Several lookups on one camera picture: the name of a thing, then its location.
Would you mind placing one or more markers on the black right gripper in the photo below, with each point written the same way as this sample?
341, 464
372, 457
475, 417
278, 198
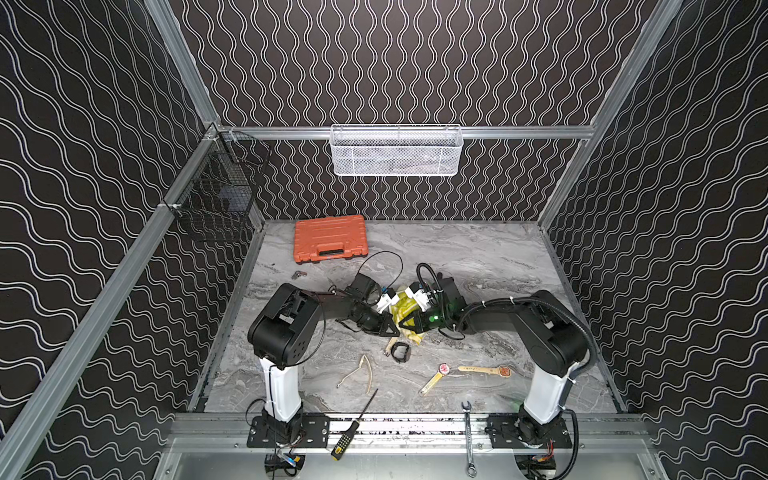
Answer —
416, 322

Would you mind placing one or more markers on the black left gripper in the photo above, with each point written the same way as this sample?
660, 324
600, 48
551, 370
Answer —
377, 321

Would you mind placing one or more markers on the yellow green white towel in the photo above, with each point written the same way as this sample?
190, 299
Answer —
400, 309

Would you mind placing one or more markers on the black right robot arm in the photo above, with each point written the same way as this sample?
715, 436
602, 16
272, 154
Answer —
561, 346

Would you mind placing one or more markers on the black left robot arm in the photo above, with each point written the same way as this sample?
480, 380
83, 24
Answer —
281, 335

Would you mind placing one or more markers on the red plastic tool case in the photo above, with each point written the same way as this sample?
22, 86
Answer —
328, 238

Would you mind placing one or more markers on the black yellow screwdriver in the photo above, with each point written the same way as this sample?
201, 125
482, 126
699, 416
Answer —
348, 435

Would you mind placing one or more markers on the silver combination wrench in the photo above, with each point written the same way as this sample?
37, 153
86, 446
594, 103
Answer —
471, 470

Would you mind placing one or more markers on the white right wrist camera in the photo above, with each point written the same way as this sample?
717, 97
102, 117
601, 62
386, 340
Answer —
415, 291

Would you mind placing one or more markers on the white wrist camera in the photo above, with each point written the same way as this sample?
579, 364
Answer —
387, 299
415, 291

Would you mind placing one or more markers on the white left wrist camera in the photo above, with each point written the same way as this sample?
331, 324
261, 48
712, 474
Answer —
387, 299

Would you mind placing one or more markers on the yellow strap red dial watch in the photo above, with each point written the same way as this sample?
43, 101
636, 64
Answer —
442, 371

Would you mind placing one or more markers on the orange strap watch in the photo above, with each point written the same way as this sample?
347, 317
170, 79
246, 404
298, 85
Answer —
501, 371

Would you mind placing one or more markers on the black wire basket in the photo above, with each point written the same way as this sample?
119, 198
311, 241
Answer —
219, 204

